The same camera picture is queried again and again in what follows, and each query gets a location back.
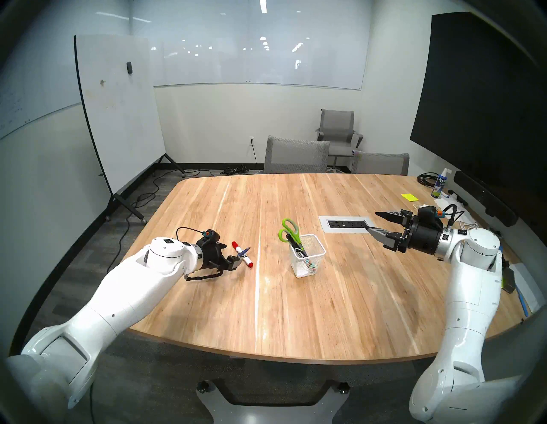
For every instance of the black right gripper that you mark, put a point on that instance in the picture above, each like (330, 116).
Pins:
(423, 237)

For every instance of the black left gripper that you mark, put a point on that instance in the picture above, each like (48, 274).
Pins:
(213, 256)

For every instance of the red capped whiteboard marker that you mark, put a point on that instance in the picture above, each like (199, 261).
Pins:
(236, 245)

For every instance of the blue ballpoint pen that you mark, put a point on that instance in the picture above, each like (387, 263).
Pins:
(244, 252)

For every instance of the black permanent marker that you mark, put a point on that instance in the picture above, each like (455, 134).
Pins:
(297, 247)

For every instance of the white mesh pen holder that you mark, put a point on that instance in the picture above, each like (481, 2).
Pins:
(314, 265)

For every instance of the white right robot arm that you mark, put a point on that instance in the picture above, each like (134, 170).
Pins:
(470, 299)

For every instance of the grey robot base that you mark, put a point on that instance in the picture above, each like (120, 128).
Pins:
(273, 412)

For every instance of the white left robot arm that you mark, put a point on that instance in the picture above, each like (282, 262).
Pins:
(119, 299)

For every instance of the yellow sticky note pad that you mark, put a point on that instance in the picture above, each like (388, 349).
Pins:
(410, 197)

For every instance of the grey mesh office chair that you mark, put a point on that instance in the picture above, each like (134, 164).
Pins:
(380, 164)
(297, 156)

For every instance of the whiteboard cleaner spray bottle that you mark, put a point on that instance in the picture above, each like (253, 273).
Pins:
(439, 186)

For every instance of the silver table power outlet panel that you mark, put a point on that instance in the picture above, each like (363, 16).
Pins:
(324, 224)

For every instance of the black video sound bar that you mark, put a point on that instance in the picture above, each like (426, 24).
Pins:
(485, 198)

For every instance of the grey office chair with armrests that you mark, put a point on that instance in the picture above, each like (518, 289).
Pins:
(337, 122)

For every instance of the small black bottle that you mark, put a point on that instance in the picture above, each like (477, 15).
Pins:
(505, 261)

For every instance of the yellow and black pad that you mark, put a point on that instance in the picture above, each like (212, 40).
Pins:
(510, 282)

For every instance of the white paper sheet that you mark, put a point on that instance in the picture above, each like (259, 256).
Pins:
(527, 286)

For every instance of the blue stick tool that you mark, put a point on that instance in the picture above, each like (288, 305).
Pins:
(522, 301)

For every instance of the rolling white whiteboard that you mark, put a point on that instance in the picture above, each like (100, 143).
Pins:
(119, 107)

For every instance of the linear ceiling light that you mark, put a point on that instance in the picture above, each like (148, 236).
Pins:
(263, 6)

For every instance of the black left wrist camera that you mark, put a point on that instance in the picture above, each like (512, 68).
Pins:
(211, 236)

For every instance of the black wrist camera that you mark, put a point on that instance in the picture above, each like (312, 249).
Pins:
(427, 213)
(211, 236)

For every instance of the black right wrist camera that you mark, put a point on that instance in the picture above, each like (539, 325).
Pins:
(427, 213)

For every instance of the large black wall screen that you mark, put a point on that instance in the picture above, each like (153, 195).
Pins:
(478, 107)

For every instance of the wide glass wall whiteboard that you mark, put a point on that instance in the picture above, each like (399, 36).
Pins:
(256, 51)

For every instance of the wall whiteboard with blue writing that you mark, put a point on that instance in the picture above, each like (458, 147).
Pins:
(42, 77)

